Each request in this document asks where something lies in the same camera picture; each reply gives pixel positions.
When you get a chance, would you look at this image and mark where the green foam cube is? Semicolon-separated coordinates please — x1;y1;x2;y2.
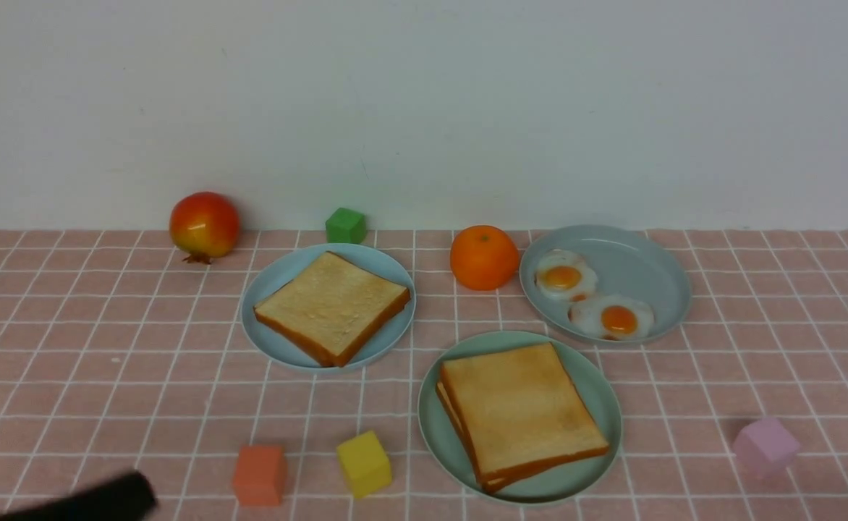
325;208;368;244

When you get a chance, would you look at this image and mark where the lower fried egg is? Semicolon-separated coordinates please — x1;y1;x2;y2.
567;294;656;341

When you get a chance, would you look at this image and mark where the fried egg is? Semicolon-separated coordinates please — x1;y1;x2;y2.
534;250;598;302
567;294;656;341

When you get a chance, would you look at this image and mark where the toast slice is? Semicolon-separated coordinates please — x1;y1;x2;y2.
253;250;412;368
438;342;611;487
435;380;535;494

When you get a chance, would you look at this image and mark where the pink foam cube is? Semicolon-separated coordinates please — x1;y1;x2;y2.
732;418;802;478

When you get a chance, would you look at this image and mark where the yellow foam cube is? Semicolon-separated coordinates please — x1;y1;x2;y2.
336;430;392;500

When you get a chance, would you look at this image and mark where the blue egg plate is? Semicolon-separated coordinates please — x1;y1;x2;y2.
520;224;692;345

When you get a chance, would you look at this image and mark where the pink checkered tablecloth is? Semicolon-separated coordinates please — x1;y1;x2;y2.
0;230;848;520

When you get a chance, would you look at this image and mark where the blue bread plate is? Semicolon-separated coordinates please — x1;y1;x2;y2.
239;243;417;372

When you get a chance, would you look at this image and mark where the orange fruit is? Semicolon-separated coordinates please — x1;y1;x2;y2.
449;224;520;291

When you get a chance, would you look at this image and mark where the orange foam cube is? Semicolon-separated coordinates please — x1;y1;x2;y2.
232;444;288;507

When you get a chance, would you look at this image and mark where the left fried egg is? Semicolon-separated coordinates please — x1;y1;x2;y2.
534;250;598;302

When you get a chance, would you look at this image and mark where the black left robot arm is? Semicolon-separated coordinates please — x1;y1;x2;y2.
0;470;159;520

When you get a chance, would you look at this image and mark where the green empty plate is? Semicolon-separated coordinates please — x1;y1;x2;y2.
417;331;623;507

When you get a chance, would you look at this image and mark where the red yellow pomegranate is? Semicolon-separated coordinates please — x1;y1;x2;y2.
169;191;241;265

